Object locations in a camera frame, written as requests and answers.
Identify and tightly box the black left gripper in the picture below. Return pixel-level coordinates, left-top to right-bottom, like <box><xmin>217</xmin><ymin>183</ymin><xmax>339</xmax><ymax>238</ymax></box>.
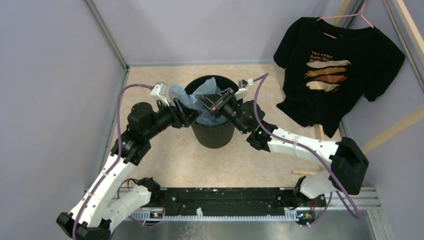
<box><xmin>144</xmin><ymin>97</ymin><xmax>202</xmax><ymax>140</ymax></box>

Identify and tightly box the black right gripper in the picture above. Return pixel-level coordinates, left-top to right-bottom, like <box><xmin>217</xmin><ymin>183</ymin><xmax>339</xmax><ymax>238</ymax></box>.
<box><xmin>195</xmin><ymin>88</ymin><xmax>248</xmax><ymax>135</ymax></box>

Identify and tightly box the light blue plastic trash bag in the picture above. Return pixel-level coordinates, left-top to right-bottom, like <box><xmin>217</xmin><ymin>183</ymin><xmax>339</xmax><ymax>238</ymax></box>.
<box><xmin>168</xmin><ymin>77</ymin><xmax>229</xmax><ymax>126</ymax></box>

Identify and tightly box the black plastic trash bin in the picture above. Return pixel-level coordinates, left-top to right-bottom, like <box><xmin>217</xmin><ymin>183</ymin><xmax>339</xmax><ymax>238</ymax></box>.
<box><xmin>184</xmin><ymin>75</ymin><xmax>239</xmax><ymax>149</ymax></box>

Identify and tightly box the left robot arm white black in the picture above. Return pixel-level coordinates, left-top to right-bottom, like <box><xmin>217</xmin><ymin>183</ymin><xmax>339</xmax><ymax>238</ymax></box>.
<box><xmin>56</xmin><ymin>98</ymin><xmax>202</xmax><ymax>240</ymax></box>

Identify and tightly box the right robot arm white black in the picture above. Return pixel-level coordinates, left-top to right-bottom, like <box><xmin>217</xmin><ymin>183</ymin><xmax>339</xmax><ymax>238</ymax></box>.
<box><xmin>195</xmin><ymin>88</ymin><xmax>369</xmax><ymax>206</ymax></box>

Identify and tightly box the wooden stick on floor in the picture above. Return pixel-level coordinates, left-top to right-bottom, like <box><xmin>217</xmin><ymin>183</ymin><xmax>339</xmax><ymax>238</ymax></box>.
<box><xmin>291</xmin><ymin>170</ymin><xmax>318</xmax><ymax>176</ymax></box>

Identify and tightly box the black printed t-shirt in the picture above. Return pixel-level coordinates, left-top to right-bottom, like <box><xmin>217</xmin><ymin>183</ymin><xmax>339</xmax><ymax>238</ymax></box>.
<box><xmin>273</xmin><ymin>17</ymin><xmax>406</xmax><ymax>137</ymax></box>

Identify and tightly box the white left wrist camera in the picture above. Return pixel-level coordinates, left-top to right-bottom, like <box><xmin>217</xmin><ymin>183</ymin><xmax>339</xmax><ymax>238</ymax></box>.
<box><xmin>150</xmin><ymin>82</ymin><xmax>170</xmax><ymax>107</ymax></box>

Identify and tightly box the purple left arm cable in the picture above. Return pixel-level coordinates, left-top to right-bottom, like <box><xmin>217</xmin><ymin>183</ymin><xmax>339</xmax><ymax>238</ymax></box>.
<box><xmin>71</xmin><ymin>83</ymin><xmax>155</xmax><ymax>240</ymax></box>

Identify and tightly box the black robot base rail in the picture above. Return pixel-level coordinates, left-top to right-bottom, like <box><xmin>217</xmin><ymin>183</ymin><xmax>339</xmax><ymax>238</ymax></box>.
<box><xmin>129</xmin><ymin>187</ymin><xmax>327</xmax><ymax>226</ymax></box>

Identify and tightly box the pink wire clothes hanger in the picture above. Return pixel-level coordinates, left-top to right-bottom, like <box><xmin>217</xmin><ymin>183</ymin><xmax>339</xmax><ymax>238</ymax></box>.
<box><xmin>316</xmin><ymin>0</ymin><xmax>375</xmax><ymax>29</ymax></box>

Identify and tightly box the wooden frame bar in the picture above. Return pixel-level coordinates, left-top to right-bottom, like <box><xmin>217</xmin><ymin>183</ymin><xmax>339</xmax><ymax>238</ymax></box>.
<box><xmin>361</xmin><ymin>105</ymin><xmax>424</xmax><ymax>154</ymax></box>

